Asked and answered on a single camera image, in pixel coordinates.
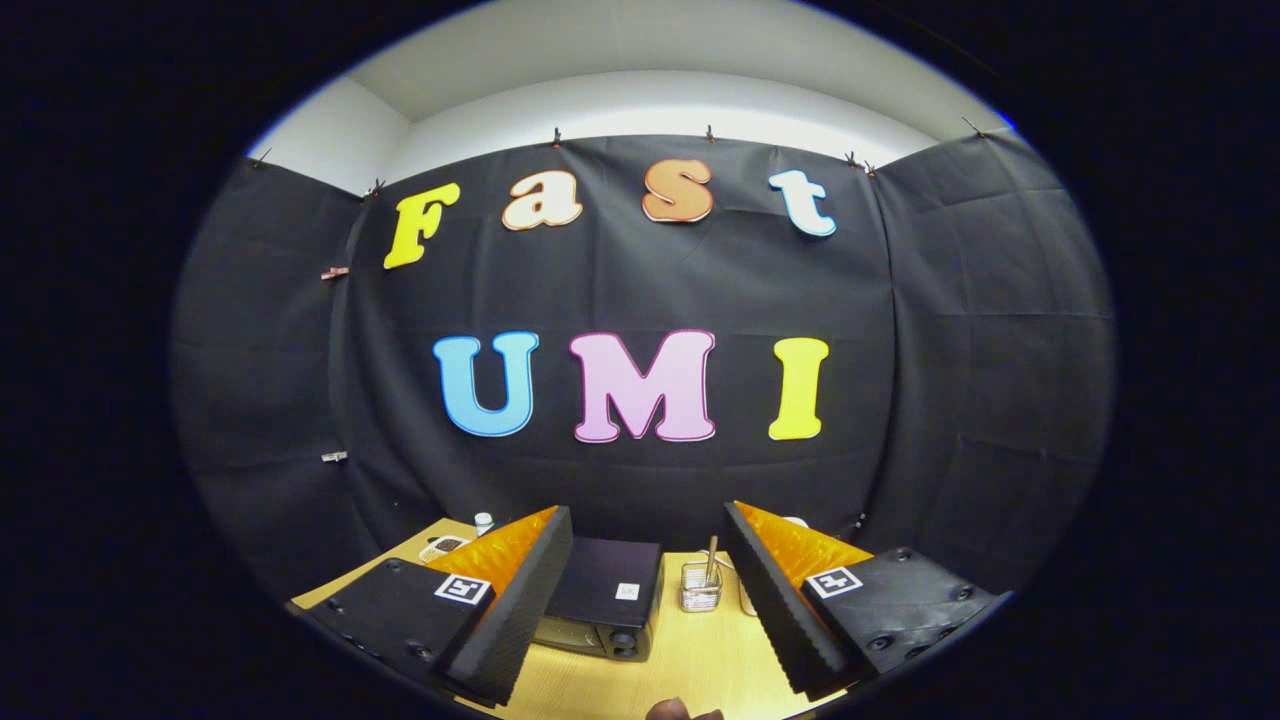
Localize clear glass holder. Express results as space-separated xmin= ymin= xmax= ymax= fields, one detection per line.
xmin=680 ymin=562 xmax=724 ymax=614

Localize white box appliance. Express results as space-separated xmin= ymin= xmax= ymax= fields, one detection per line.
xmin=735 ymin=516 xmax=810 ymax=618

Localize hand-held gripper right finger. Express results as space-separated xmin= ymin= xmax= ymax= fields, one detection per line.
xmin=722 ymin=500 xmax=1003 ymax=699

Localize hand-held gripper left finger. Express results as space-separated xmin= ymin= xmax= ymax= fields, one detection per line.
xmin=305 ymin=505 xmax=575 ymax=706

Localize black toaster oven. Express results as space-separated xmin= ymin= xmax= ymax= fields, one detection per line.
xmin=533 ymin=536 xmax=665 ymax=663

